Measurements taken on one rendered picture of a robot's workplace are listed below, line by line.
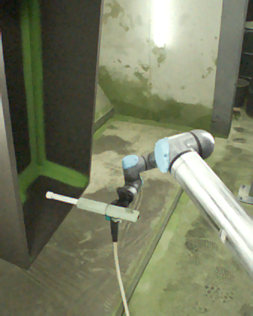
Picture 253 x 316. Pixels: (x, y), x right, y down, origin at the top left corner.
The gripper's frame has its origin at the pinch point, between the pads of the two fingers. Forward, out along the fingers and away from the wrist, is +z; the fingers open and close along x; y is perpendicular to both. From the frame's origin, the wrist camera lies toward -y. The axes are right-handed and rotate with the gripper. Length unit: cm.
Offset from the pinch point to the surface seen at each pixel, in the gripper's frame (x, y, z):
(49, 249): 46, 49, -10
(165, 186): -10, 37, -87
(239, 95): -61, 4, -259
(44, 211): 36.1, 5.1, 3.4
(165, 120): 14, 21, -188
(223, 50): -34, -57, -173
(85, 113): 23, -41, -21
